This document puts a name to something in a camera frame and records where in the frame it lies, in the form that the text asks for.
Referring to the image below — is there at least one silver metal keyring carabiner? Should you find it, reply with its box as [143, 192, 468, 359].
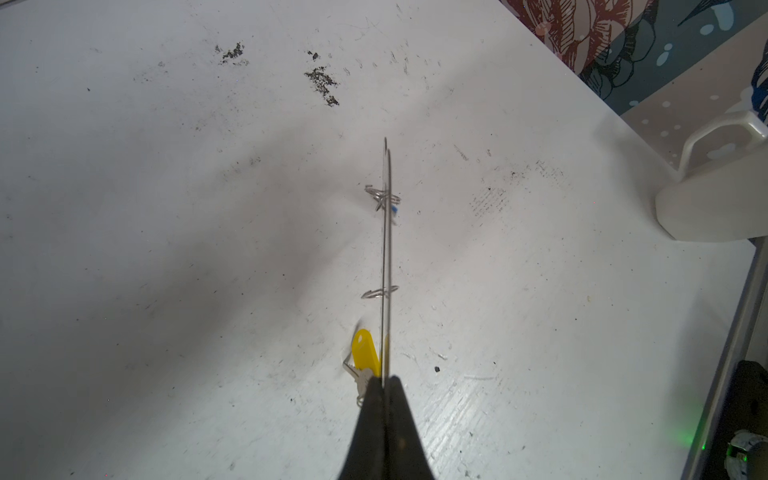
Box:
[362, 138, 401, 388]

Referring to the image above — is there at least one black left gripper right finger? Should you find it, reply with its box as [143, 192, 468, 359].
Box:
[384, 376, 435, 480]

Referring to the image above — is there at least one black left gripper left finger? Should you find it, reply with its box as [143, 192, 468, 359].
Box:
[339, 379, 386, 480]

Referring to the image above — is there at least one white ceramic mug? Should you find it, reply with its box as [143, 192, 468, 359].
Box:
[655, 111, 767, 242]

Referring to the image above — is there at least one yellow capped key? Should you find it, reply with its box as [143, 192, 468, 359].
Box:
[342, 329, 381, 407]

